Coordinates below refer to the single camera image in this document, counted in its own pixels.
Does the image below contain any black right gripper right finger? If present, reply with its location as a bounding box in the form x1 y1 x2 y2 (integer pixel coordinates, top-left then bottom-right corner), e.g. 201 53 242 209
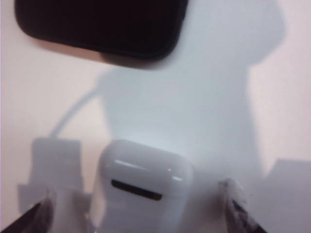
218 178 268 233

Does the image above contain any white wireless earbuds case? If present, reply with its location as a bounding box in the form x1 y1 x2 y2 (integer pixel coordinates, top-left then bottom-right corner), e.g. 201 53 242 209
90 139 194 233

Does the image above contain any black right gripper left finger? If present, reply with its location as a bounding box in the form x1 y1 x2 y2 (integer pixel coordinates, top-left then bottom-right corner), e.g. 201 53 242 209
0 188 57 233

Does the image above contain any black smartphone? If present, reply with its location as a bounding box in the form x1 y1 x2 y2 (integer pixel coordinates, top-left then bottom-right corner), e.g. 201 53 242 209
14 0 188 61

